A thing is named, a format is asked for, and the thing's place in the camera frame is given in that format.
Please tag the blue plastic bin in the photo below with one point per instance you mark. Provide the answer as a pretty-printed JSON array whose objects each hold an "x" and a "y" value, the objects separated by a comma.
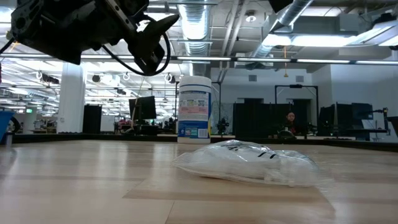
[{"x": 5, "y": 124}]

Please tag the person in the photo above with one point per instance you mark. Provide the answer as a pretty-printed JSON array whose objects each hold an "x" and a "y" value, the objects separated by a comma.
[{"x": 290, "y": 119}]

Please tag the vanity pack in clear bag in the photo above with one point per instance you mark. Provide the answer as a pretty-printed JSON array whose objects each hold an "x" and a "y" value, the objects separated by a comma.
[{"x": 248, "y": 165}]

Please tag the silver ventilation duct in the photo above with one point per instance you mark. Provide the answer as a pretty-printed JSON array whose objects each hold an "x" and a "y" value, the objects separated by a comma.
[{"x": 194, "y": 31}]

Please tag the black cabinet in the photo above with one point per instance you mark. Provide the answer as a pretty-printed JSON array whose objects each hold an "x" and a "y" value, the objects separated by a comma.
[{"x": 92, "y": 119}]

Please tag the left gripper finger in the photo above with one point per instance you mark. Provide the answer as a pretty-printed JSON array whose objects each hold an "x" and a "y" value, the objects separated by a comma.
[
  {"x": 158, "y": 26},
  {"x": 149, "y": 56}
]

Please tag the small background robot arm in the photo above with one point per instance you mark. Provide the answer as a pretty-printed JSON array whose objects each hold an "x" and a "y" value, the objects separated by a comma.
[{"x": 222, "y": 125}]

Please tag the black partition panels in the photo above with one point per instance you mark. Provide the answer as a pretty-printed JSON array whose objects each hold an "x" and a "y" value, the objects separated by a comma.
[{"x": 255, "y": 121}]

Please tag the black background monitor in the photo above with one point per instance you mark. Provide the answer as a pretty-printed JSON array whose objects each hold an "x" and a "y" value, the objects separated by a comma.
[{"x": 143, "y": 109}]

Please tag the black gantry frame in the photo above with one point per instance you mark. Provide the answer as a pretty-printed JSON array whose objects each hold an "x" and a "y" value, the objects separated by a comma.
[{"x": 295, "y": 86}]

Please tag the white pillar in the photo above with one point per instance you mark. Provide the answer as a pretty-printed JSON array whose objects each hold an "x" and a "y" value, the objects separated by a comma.
[{"x": 71, "y": 105}]

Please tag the black workstation screens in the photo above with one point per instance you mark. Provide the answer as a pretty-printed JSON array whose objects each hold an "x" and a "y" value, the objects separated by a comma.
[{"x": 342, "y": 118}]

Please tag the white wipes canister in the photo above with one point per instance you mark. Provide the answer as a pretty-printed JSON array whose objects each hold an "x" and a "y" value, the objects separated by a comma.
[{"x": 194, "y": 109}]

